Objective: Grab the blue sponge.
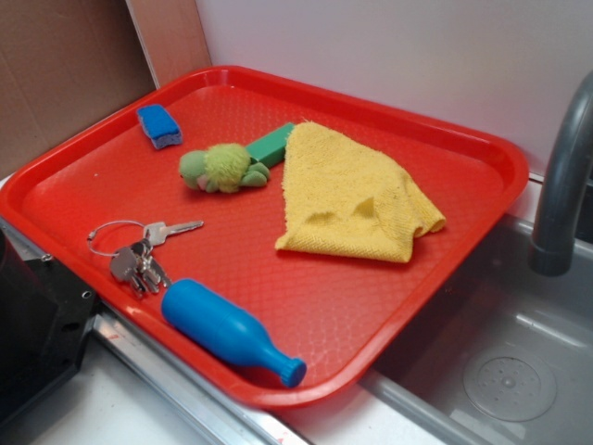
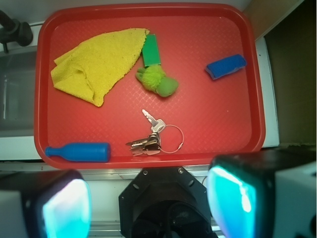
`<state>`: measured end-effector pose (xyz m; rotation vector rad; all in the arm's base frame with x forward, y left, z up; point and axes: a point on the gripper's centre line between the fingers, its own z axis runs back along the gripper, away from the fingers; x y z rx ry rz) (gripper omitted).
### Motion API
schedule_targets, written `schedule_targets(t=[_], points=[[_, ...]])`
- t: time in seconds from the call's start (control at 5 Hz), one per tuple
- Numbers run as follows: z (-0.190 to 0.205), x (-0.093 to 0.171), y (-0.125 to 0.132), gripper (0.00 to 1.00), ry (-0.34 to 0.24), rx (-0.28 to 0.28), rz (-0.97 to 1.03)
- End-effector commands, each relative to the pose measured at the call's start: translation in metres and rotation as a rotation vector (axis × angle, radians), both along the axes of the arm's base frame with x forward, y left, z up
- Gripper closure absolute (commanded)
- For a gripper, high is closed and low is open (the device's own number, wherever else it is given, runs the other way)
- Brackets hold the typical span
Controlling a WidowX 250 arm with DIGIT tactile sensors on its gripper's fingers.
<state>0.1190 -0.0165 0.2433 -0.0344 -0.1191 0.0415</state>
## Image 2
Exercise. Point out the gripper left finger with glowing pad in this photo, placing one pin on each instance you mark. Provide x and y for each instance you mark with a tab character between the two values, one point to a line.
50	204

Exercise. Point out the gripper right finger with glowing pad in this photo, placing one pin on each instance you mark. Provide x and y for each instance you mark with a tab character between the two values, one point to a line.
266	194

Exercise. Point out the blue sponge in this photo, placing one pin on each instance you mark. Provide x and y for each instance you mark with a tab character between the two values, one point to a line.
225	66

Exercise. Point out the blue plastic bottle toy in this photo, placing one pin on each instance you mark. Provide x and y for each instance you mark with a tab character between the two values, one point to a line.
81	152

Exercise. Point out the yellow microfiber cloth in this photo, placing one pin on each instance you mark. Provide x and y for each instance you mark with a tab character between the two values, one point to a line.
91	69

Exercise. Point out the red plastic tray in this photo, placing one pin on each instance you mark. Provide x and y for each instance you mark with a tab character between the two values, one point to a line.
219	116

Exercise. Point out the green fuzzy plush toy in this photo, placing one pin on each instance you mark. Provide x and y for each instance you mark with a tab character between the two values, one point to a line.
154	79

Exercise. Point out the black clamp knob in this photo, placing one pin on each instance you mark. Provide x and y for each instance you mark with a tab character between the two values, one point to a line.
12	30

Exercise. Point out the green rectangular block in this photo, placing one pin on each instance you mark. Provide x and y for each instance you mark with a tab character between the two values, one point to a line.
150	51

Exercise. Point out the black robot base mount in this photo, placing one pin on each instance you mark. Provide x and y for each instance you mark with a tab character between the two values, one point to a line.
165	203

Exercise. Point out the silver key bunch on ring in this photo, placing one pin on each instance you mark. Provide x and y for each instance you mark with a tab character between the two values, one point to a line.
151	145

